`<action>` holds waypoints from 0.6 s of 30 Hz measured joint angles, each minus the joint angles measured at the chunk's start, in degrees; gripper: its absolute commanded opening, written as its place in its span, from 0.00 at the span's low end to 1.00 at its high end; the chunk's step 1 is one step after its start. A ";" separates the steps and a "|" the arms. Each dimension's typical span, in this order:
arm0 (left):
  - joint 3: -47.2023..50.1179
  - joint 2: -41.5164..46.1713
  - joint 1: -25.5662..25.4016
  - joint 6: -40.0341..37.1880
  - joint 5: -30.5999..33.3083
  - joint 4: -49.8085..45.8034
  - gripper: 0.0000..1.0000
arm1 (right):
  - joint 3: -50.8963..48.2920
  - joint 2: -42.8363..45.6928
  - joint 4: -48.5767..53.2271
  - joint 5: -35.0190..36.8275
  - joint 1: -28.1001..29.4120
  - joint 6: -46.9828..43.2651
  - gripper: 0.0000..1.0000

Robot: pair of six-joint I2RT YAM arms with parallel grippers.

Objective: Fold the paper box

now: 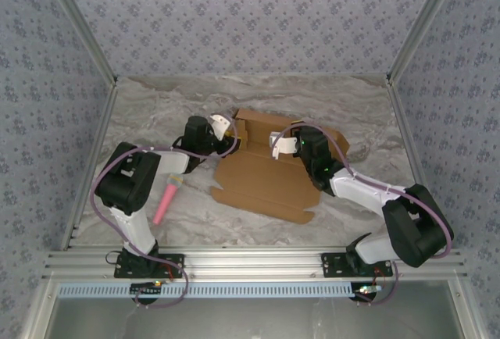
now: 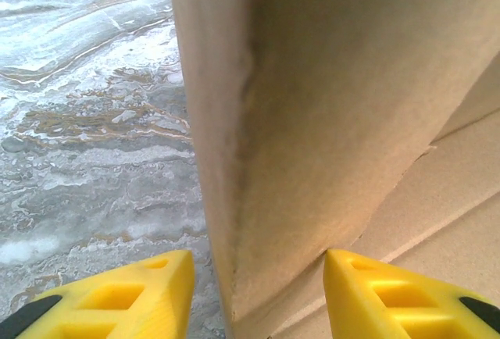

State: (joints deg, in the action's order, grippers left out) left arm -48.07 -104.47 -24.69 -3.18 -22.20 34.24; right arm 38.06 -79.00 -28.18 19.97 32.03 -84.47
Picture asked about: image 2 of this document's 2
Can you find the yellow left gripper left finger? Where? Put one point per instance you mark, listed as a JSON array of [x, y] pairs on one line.
[[156, 307]]

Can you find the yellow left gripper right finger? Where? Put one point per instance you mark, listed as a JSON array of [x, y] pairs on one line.
[[351, 300]]

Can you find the brown cardboard box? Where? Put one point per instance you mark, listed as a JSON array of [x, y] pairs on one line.
[[312, 100]]

